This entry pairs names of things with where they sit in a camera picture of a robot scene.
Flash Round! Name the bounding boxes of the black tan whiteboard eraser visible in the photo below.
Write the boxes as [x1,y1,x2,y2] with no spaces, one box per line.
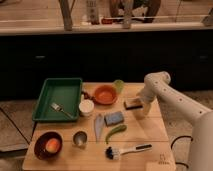
[124,98,143,110]

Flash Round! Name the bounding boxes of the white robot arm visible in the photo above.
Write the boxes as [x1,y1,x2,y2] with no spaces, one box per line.
[139,71,213,171]

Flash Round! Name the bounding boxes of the small green plastic cup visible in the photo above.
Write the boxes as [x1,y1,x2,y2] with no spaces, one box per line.
[113,79,124,94]

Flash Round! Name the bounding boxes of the small metal cup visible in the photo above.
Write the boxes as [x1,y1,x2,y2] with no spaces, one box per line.
[73,131,87,147]

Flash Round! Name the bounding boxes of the green chili pepper toy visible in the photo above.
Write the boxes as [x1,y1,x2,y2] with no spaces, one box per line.
[105,124,127,144]

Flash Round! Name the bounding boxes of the blue sponge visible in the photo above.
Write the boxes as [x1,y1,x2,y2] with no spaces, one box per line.
[104,111,124,126]

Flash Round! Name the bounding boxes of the orange plastic bowl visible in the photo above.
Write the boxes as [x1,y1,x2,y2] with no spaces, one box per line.
[93,85,117,105]

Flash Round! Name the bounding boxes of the grey toy knife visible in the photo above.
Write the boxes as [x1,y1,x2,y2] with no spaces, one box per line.
[94,114,104,142]

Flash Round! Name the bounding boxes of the black white dish brush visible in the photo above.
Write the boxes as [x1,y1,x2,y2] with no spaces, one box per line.
[105,144,152,160]

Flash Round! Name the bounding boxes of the white round container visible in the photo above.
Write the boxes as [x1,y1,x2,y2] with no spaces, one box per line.
[79,99,94,116]

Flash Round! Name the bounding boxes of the dark cabinet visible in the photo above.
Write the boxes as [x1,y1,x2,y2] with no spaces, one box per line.
[0,30,213,100]

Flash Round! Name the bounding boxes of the green plastic tray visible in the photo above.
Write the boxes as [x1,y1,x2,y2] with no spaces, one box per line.
[32,78,82,122]

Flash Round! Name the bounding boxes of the silver metal fork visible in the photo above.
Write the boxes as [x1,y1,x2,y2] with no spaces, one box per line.
[51,103,72,118]

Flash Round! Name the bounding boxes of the orange toy fruit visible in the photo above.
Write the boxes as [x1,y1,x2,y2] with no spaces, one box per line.
[45,138,61,153]

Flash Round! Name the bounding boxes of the dark red bowl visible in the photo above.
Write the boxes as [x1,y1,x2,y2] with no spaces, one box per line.
[34,132,62,160]

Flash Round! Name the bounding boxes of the black floor cable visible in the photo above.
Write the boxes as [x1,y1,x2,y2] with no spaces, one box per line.
[170,134,194,168]

